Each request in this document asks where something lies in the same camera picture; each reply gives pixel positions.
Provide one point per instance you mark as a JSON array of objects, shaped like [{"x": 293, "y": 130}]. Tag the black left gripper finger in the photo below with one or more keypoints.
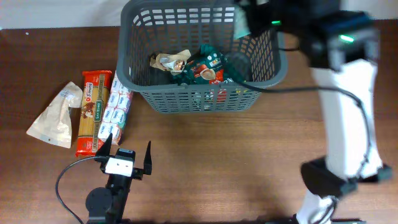
[
  {"x": 148, "y": 160},
  {"x": 104, "y": 150}
]

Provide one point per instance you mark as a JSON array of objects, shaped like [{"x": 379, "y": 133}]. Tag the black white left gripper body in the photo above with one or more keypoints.
[{"x": 135, "y": 173}]

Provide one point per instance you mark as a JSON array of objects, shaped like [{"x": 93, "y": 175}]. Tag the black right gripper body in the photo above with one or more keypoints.
[{"x": 274, "y": 15}]

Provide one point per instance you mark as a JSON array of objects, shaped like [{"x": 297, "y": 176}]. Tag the light blue tissue pack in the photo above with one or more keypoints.
[{"x": 241, "y": 27}]

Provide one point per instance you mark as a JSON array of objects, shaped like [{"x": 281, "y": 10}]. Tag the green coffee snack bag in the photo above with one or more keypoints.
[{"x": 207, "y": 66}]

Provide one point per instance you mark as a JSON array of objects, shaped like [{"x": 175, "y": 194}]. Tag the beige brown pouch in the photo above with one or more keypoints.
[{"x": 173, "y": 63}]

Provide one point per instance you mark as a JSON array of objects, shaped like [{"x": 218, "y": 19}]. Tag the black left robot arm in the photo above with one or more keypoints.
[{"x": 106, "y": 204}]

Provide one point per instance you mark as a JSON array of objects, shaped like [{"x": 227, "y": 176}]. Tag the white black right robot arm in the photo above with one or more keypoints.
[{"x": 342, "y": 51}]

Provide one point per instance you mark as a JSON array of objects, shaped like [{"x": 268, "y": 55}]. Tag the Kleenex tissue multipack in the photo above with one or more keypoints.
[{"x": 115, "y": 114}]

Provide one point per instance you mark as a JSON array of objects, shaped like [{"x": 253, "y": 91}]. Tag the beige pouch on left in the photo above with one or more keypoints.
[{"x": 54, "y": 125}]

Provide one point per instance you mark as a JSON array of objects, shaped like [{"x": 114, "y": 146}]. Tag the San Remo spaghetti packet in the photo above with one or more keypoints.
[{"x": 96, "y": 92}]

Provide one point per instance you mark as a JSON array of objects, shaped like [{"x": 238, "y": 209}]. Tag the grey plastic basket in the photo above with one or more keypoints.
[{"x": 151, "y": 27}]

